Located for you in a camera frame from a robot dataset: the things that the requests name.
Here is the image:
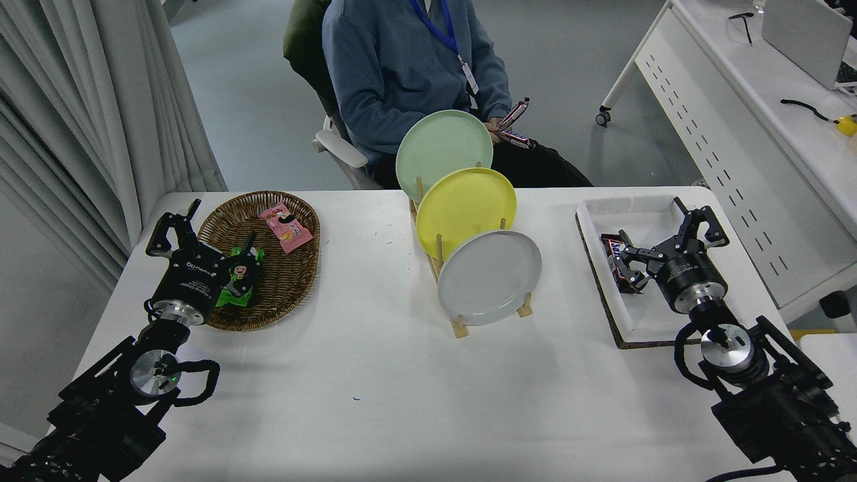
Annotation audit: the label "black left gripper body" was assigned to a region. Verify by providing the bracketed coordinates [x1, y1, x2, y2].
[151, 246, 226, 314]

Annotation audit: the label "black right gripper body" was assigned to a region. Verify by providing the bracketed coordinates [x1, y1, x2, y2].
[653, 249, 728, 310]

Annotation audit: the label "grey plate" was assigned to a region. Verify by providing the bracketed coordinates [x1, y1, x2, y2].
[438, 230, 542, 327]

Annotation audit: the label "yellow plate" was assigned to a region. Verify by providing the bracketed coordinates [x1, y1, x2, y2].
[416, 167, 518, 260]

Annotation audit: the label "wooden plate rack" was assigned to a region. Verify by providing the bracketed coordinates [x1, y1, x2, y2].
[408, 161, 534, 339]

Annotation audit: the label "pale green plate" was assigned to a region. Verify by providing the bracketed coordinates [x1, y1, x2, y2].
[396, 110, 494, 204]

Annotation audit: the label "person's hand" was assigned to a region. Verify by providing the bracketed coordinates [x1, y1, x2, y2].
[487, 117, 518, 145]

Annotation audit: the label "brown snickers bar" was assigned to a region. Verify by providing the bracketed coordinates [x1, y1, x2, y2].
[601, 233, 645, 294]

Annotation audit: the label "green snack packet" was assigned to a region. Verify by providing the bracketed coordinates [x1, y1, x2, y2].
[214, 246, 266, 309]

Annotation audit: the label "white lined cork tray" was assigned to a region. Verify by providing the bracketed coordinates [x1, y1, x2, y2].
[576, 195, 757, 350]

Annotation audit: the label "brown wicker basket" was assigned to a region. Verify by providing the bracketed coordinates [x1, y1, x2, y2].
[198, 190, 321, 332]

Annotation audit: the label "pink snack packet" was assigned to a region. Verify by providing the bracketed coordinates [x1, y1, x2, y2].
[260, 202, 314, 254]

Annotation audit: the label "white perforated desk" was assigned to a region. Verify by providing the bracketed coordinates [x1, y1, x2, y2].
[596, 0, 857, 323]

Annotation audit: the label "green and white chair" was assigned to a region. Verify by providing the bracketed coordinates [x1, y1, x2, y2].
[282, 0, 382, 191]

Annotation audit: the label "grey curtain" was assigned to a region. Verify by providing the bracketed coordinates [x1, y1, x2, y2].
[0, 0, 228, 295]

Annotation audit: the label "black glasses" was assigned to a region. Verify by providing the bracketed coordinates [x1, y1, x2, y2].
[728, 11, 755, 46]

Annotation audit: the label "silver laptop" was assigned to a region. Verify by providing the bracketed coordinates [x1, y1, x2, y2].
[761, 0, 857, 92]

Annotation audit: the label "person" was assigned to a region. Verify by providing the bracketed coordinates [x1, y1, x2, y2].
[321, 0, 593, 189]

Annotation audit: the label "black and white post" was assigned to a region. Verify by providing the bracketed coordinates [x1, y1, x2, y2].
[820, 291, 857, 333]

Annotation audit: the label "black cable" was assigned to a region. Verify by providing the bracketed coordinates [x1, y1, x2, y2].
[781, 98, 839, 125]

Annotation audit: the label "blue lanyard with badge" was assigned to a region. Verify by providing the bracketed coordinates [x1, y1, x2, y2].
[408, 0, 480, 95]

